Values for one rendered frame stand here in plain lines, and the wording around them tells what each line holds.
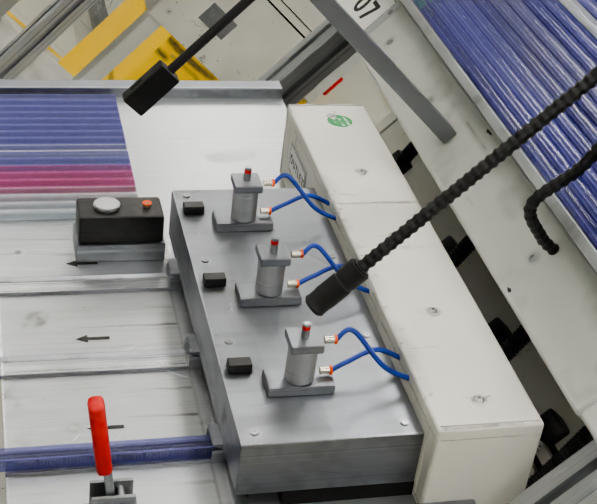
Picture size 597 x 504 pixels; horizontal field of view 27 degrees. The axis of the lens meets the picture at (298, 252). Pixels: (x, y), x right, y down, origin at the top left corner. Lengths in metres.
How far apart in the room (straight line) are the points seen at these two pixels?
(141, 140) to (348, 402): 0.51
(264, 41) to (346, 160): 1.13
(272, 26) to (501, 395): 1.44
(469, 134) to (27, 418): 0.46
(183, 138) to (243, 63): 0.96
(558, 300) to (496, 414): 0.10
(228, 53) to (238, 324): 1.35
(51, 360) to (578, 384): 0.41
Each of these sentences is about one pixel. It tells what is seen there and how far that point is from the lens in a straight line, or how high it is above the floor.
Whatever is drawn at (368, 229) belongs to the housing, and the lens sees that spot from 1.08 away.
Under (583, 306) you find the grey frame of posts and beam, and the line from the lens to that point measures 0.93.
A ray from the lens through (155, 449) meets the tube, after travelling 0.93.
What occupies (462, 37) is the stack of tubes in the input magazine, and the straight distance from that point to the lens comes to 1.18.
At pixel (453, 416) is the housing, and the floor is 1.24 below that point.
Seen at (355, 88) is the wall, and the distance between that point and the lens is 4.22.
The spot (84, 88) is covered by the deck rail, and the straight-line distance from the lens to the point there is 1.42.
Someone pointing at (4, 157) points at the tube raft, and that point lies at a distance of 1.28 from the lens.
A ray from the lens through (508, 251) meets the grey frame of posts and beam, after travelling 1.01.
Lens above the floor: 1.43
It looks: 13 degrees down
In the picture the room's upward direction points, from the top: 50 degrees clockwise
